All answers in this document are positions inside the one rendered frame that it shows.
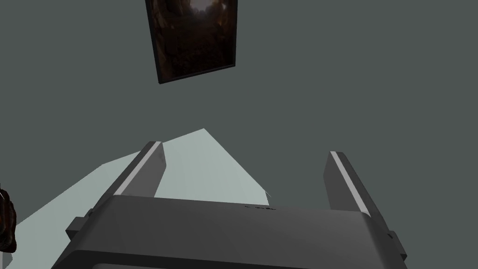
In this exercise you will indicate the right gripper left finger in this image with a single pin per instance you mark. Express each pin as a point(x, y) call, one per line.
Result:
point(143, 173)

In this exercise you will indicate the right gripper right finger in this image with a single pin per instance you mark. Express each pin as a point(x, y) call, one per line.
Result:
point(345, 183)

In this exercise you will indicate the dark brown lumpy object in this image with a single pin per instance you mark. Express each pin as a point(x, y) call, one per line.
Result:
point(6, 224)

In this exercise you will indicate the dark framed wall picture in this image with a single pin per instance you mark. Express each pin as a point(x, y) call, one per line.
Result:
point(194, 37)

